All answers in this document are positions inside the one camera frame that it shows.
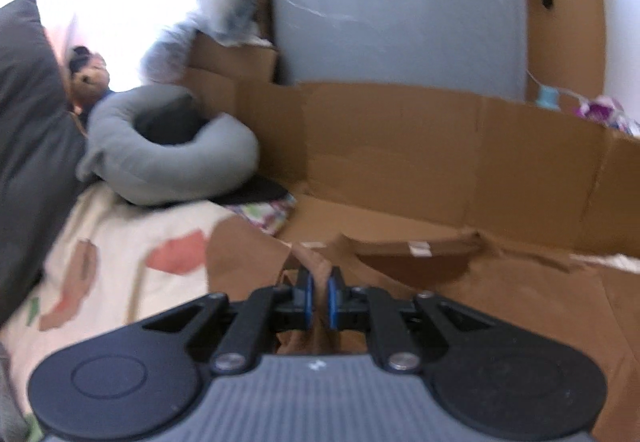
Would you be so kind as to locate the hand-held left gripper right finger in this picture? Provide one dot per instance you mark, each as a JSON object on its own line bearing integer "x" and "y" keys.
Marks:
{"x": 332, "y": 299}

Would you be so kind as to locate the brown printed t-shirt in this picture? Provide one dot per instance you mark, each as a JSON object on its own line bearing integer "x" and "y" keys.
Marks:
{"x": 525, "y": 302}

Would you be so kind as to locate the grey fluffy bundle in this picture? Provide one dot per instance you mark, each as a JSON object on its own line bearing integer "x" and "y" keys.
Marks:
{"x": 167, "y": 51}

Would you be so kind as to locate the white purple refill bag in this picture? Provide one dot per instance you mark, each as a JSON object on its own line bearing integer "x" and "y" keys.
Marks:
{"x": 600, "y": 111}

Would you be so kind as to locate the folded cardboard sheet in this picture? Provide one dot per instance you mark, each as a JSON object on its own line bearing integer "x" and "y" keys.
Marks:
{"x": 400, "y": 146}

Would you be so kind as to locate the dark grey pillow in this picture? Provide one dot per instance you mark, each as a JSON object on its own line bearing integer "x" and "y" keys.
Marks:
{"x": 30, "y": 146}

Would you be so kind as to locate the grey neck pillow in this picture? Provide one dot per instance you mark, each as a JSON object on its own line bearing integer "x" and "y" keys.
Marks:
{"x": 175, "y": 171}

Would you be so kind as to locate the cream bear print bed sheet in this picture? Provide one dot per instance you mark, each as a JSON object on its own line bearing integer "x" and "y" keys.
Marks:
{"x": 125, "y": 242}

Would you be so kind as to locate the small cardboard box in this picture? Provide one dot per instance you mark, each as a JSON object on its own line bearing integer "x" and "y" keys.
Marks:
{"x": 240, "y": 56}

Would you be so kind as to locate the detergent bottle blue cap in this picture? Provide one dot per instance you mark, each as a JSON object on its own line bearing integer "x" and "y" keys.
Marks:
{"x": 547, "y": 96}

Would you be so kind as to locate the upright cardboard sheet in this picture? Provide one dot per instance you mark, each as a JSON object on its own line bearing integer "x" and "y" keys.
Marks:
{"x": 570, "y": 46}

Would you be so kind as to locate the brown teddy bear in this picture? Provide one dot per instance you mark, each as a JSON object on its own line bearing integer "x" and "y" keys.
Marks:
{"x": 90, "y": 76}

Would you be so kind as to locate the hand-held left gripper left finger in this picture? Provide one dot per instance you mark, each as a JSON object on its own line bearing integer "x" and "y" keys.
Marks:
{"x": 307, "y": 294}

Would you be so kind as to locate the floral cloth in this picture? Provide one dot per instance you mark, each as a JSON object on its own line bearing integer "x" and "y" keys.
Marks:
{"x": 265, "y": 217}

